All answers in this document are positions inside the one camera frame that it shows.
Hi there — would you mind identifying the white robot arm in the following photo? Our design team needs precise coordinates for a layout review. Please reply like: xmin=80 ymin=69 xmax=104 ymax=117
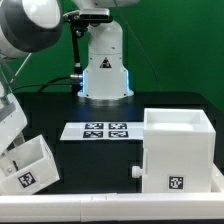
xmin=0 ymin=0 xmax=132 ymax=176

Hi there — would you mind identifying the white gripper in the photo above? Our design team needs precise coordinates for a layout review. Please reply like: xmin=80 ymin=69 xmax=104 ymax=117
xmin=0 ymin=94 xmax=27 ymax=176

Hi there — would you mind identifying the white cable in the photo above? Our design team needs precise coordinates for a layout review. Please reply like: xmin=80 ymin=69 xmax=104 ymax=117
xmin=9 ymin=53 xmax=33 ymax=84

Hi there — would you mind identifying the white drawer cabinet box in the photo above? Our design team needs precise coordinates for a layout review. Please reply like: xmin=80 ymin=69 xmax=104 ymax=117
xmin=142 ymin=108 xmax=216 ymax=193

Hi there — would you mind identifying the white front fence rail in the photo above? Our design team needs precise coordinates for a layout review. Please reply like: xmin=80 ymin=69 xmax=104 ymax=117
xmin=0 ymin=193 xmax=224 ymax=223

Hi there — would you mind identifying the white marker base plate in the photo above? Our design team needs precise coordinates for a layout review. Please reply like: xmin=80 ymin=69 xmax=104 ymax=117
xmin=60 ymin=122 xmax=143 ymax=141

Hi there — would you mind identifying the white drawer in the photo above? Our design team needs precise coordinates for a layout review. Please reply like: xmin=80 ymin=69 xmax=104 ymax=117
xmin=132 ymin=166 xmax=143 ymax=178
xmin=0 ymin=135 xmax=60 ymax=195

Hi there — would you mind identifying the white right fence rail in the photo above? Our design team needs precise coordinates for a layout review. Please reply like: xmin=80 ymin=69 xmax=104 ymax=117
xmin=212 ymin=165 xmax=224 ymax=193

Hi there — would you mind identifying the black camera stand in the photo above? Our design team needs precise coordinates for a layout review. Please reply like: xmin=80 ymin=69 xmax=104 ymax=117
xmin=63 ymin=11 xmax=88 ymax=94

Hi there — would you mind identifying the grey camera on stand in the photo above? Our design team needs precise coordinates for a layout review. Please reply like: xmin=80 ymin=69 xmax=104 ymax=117
xmin=79 ymin=8 xmax=110 ymax=22

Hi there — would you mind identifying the white fence rail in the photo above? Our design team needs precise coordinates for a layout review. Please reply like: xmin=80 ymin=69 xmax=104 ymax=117
xmin=0 ymin=193 xmax=224 ymax=223
xmin=212 ymin=165 xmax=224 ymax=193

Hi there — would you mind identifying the black cable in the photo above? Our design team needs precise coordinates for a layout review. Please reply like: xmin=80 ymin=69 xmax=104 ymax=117
xmin=11 ymin=76 xmax=74 ymax=94

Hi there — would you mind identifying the white front drawer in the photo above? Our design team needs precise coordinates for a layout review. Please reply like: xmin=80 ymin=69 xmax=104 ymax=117
xmin=132 ymin=166 xmax=143 ymax=178

